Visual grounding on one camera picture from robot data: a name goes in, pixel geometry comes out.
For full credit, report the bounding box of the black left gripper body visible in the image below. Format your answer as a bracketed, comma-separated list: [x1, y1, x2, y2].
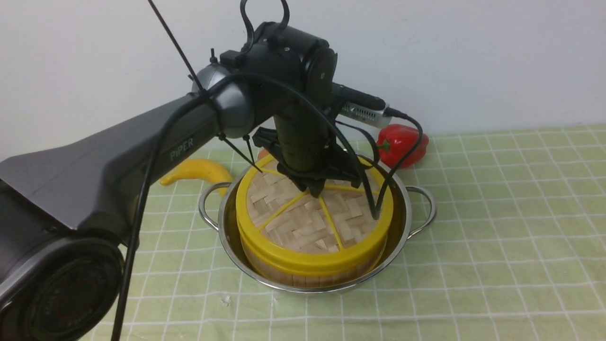
[253, 102, 364, 188]

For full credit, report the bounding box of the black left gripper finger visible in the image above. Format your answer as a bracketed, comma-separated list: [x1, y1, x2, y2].
[308, 183, 325, 198]

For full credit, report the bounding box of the yellow bamboo steamer lid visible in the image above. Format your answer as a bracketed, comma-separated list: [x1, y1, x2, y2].
[235, 155, 394, 254]

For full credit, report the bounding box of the yellow bamboo steamer basket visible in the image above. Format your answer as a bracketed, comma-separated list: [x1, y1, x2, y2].
[241, 236, 387, 288]

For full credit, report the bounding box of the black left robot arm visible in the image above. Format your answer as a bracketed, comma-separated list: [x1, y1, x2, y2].
[1, 22, 385, 341]

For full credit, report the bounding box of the stainless steel pot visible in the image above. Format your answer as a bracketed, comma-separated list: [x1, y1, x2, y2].
[198, 163, 437, 295]

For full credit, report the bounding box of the red bell pepper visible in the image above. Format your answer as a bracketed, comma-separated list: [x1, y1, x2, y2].
[376, 125, 430, 169]

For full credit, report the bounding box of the yellow banana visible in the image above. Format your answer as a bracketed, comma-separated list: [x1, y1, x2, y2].
[158, 158, 233, 195]

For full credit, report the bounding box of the green checkered tablecloth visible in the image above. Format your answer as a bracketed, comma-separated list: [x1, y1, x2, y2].
[122, 125, 606, 341]

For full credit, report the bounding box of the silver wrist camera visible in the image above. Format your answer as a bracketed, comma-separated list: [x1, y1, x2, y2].
[331, 82, 392, 129]

